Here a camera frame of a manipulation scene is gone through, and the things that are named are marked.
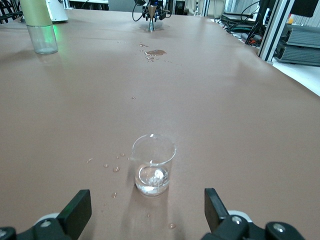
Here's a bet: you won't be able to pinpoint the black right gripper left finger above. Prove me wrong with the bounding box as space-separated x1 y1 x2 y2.
0 189 93 240

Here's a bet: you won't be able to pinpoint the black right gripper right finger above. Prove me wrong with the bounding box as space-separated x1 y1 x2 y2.
201 187 306 240

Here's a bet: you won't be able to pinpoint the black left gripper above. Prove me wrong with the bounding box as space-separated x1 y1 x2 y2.
141 0 168 22

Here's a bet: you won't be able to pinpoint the steel double cone jigger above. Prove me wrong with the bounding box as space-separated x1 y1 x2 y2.
147 5 157 33

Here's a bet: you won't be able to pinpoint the small clear glass beaker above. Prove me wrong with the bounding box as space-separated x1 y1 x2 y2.
129 133 178 199

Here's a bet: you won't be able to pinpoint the large liquid puddle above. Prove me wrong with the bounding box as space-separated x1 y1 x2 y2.
144 48 168 57

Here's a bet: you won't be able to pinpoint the brown table mat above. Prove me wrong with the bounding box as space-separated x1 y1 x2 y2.
0 7 320 240

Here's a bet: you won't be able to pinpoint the clear bottle with green sleeve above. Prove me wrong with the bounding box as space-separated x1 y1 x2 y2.
19 0 59 55

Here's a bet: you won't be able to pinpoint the grey metal equipment boxes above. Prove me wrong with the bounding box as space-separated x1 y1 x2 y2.
273 24 320 67

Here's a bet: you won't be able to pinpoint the black monitor panel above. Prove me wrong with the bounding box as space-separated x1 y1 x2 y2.
290 0 320 19

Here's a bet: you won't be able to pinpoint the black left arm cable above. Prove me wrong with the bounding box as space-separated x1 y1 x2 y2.
131 0 149 23

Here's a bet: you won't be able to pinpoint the black cable tangle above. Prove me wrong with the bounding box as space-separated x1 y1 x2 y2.
215 9 264 48

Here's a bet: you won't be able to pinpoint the aluminium frame post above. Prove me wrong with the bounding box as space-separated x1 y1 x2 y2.
256 0 294 63

